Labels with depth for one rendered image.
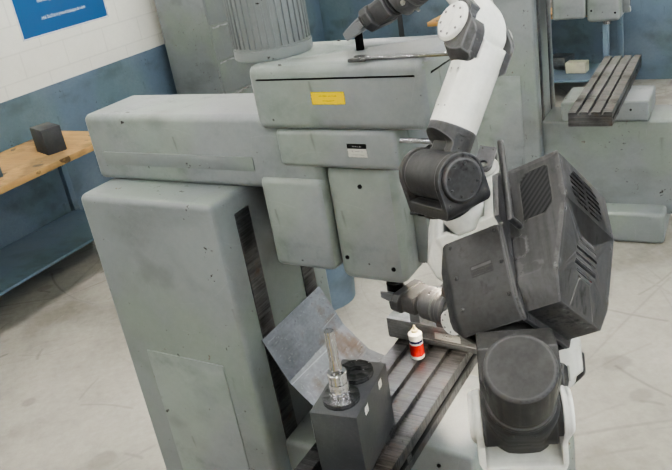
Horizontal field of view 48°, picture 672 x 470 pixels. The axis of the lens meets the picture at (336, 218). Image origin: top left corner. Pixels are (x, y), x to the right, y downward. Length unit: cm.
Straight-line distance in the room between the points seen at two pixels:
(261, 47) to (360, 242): 53
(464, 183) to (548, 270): 21
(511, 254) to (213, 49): 568
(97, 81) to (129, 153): 456
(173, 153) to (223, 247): 31
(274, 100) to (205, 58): 514
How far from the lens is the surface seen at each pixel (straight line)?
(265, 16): 186
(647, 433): 350
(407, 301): 198
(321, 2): 957
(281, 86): 182
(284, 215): 197
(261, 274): 215
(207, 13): 685
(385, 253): 188
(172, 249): 212
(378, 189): 181
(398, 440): 200
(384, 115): 170
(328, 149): 181
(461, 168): 133
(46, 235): 611
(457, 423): 216
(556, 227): 137
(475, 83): 140
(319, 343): 234
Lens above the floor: 224
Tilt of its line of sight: 23 degrees down
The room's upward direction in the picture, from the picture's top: 10 degrees counter-clockwise
